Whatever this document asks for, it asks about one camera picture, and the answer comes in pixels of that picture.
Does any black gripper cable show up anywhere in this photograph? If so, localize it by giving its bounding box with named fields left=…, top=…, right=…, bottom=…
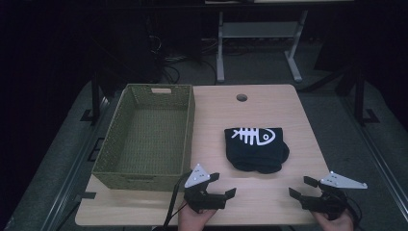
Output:
left=339, top=192, right=364, bottom=231
left=163, top=172, right=193, bottom=229

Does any black cloth fishbone print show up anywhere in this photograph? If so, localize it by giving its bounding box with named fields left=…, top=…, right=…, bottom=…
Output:
left=223, top=126, right=291, bottom=175

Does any tangle of floor cables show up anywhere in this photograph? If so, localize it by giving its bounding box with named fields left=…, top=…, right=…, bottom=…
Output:
left=145, top=33, right=219, bottom=85

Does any green woven basket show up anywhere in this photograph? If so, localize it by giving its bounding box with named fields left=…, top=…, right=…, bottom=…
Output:
left=91, top=83, right=196, bottom=193

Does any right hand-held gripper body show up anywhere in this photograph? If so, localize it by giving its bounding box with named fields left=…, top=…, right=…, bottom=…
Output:
left=300, top=170, right=369, bottom=221

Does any black metal stand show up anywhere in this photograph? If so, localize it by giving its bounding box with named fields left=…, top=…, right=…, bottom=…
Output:
left=80, top=68, right=109, bottom=126
left=352, top=68, right=381, bottom=127

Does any white metal desk frame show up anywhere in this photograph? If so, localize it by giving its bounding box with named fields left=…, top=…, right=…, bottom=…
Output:
left=216, top=10, right=309, bottom=84

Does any metal floor rail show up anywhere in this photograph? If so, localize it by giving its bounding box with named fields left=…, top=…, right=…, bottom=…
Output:
left=340, top=95, right=408, bottom=223
left=39, top=95, right=112, bottom=231

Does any person's left hand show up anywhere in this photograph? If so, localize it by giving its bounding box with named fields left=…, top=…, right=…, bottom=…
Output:
left=177, top=199, right=218, bottom=231

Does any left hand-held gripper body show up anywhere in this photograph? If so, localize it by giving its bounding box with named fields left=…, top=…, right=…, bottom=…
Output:
left=183, top=163, right=227, bottom=214

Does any person's right hand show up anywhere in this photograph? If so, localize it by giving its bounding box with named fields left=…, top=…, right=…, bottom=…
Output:
left=312, top=209, right=356, bottom=231

